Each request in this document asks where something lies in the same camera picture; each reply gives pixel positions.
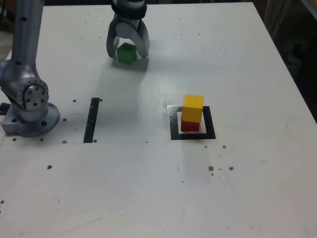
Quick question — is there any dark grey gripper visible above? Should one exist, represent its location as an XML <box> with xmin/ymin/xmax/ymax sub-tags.
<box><xmin>106</xmin><ymin>15</ymin><xmax>151</xmax><ymax>59</ymax></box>

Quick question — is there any black tape strip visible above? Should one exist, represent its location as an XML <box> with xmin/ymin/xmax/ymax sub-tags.
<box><xmin>83</xmin><ymin>97</ymin><xmax>101</xmax><ymax>144</ymax></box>

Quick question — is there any green cube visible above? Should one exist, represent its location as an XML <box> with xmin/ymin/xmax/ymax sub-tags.
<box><xmin>116</xmin><ymin>42</ymin><xmax>138</xmax><ymax>65</ymax></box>

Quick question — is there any black tape square outline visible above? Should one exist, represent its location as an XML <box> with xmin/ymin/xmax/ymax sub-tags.
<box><xmin>168</xmin><ymin>105</ymin><xmax>216</xmax><ymax>140</ymax></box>

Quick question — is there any yellow cube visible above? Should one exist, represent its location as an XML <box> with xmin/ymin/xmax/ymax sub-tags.
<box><xmin>181</xmin><ymin>94</ymin><xmax>205</xmax><ymax>123</ymax></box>

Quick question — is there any red cube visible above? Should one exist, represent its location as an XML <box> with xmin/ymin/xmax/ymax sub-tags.
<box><xmin>180</xmin><ymin>119</ymin><xmax>201</xmax><ymax>133</ymax></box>

